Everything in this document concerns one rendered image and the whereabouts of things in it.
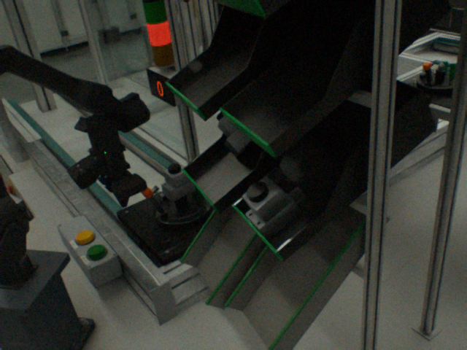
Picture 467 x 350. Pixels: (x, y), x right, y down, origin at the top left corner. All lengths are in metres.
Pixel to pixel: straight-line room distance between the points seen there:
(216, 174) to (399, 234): 0.56
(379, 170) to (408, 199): 0.73
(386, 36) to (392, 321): 0.63
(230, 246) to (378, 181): 0.37
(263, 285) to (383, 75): 0.43
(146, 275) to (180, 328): 0.13
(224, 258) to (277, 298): 0.15
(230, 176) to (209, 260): 0.21
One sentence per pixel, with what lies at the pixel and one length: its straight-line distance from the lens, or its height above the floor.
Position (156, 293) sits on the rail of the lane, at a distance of 1.00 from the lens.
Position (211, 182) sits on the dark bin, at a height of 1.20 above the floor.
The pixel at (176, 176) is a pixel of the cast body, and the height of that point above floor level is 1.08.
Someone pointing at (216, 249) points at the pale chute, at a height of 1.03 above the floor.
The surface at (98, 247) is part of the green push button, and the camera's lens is 1.12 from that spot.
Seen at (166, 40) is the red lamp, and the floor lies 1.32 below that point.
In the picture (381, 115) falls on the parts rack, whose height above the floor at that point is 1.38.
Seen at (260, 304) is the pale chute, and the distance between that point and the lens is 0.85.
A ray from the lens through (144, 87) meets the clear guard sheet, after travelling 1.48.
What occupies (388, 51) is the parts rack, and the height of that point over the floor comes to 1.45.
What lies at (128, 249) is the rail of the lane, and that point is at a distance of 1.12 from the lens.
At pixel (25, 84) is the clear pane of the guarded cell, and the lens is 2.33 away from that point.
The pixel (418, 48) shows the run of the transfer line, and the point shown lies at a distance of 2.20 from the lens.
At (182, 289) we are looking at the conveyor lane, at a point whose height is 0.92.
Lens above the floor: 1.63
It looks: 32 degrees down
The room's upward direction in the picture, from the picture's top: 7 degrees counter-clockwise
